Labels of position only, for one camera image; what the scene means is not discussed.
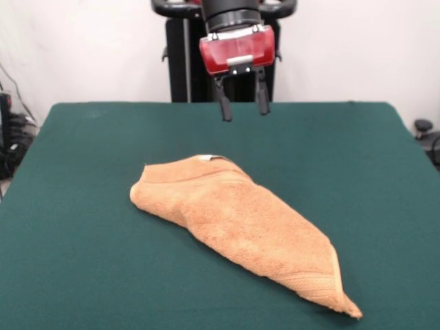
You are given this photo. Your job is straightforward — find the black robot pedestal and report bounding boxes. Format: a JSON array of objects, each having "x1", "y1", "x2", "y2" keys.
[{"x1": 150, "y1": 0, "x2": 296, "y2": 103}]

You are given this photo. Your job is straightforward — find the black cable bundle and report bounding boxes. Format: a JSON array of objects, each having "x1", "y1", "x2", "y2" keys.
[{"x1": 8, "y1": 113, "x2": 39, "y2": 139}]

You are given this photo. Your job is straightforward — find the black office chair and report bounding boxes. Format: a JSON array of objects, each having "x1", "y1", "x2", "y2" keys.
[{"x1": 413, "y1": 118, "x2": 440, "y2": 172}]

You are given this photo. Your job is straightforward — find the black bag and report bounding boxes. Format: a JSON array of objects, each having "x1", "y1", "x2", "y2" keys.
[{"x1": 0, "y1": 140, "x2": 28, "y2": 180}]

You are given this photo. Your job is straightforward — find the orange terry towel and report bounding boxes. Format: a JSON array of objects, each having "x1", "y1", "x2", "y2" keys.
[{"x1": 129, "y1": 154, "x2": 363, "y2": 320}]

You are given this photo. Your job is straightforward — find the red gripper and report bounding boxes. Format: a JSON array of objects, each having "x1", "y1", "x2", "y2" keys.
[{"x1": 198, "y1": 26, "x2": 276, "y2": 122}]

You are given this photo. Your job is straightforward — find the black box with red light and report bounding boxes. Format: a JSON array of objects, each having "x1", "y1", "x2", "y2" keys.
[{"x1": 0, "y1": 91, "x2": 14, "y2": 145}]

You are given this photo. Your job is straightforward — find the dark green tablecloth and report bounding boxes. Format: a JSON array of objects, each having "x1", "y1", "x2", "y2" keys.
[{"x1": 0, "y1": 101, "x2": 440, "y2": 330}]

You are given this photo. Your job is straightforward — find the grey cable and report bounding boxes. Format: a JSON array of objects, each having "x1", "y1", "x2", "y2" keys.
[{"x1": 0, "y1": 63, "x2": 38, "y2": 125}]

